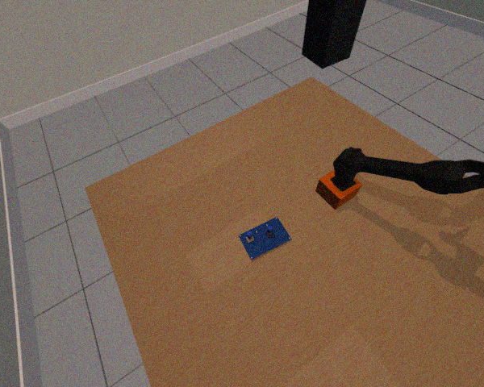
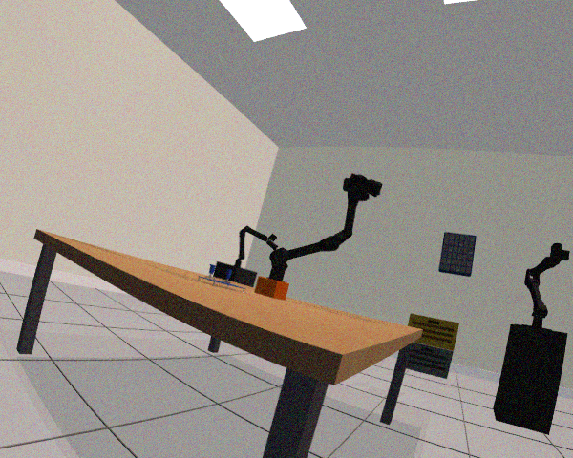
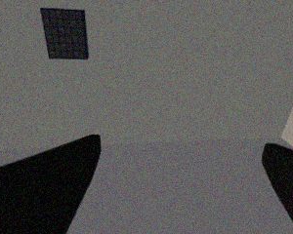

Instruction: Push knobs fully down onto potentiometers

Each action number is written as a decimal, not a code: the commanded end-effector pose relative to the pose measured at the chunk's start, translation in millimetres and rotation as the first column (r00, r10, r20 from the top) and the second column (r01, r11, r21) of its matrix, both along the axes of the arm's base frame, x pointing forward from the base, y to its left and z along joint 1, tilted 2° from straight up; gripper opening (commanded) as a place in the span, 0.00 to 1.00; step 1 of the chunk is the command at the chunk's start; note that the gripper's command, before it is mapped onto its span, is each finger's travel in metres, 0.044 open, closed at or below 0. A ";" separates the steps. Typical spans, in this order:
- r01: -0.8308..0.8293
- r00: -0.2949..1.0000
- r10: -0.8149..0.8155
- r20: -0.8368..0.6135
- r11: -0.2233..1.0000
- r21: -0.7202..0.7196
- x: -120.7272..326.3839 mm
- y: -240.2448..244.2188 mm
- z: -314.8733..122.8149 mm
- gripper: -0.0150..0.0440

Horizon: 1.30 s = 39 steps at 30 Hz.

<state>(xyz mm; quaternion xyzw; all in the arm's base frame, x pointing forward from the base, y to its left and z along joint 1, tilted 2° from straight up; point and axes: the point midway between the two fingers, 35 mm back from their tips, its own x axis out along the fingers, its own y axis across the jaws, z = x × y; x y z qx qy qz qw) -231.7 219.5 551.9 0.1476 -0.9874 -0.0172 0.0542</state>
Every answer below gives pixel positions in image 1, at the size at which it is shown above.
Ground blue board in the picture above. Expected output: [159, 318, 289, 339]
[239, 217, 291, 260]

